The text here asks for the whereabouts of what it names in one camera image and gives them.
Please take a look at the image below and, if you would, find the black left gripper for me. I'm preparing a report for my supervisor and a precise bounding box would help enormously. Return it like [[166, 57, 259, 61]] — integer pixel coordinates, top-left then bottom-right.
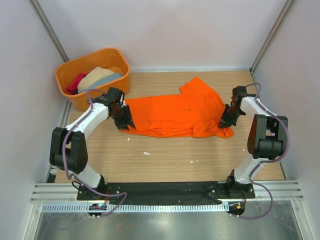
[[110, 104, 136, 131]]

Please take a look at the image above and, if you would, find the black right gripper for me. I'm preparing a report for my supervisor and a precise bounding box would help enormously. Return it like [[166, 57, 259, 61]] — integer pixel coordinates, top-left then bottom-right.
[[218, 104, 244, 129]]

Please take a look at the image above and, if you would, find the orange t shirt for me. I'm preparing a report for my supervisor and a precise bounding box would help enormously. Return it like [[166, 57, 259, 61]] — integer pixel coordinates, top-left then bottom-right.
[[125, 77, 234, 138]]

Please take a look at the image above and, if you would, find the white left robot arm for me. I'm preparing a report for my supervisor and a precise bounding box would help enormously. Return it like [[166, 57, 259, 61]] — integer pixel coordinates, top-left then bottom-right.
[[49, 87, 135, 200]]

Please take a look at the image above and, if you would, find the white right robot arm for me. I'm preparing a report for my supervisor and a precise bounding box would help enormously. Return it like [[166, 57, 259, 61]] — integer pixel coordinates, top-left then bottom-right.
[[218, 86, 290, 198]]

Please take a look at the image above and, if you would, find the blue grey folded shirt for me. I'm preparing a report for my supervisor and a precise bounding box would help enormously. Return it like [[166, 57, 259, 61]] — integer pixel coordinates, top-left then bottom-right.
[[78, 72, 122, 93]]

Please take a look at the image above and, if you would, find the beige folded shirt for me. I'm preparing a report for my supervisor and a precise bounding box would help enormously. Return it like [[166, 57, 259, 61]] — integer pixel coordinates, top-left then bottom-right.
[[77, 66, 115, 93]]

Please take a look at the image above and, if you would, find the red crumpled shirt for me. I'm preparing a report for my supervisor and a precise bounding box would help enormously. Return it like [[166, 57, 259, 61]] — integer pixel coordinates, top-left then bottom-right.
[[65, 73, 88, 95]]

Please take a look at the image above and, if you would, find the orange plastic bin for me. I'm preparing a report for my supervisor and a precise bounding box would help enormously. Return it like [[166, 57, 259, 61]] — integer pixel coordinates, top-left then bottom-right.
[[55, 47, 131, 111]]

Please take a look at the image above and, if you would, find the white slotted cable duct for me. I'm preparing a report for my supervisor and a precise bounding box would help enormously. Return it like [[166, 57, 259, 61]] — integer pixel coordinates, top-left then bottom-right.
[[41, 202, 229, 214]]

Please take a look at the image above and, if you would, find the aluminium frame rail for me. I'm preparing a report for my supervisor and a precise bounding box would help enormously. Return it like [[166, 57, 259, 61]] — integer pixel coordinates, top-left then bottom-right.
[[31, 180, 303, 206]]

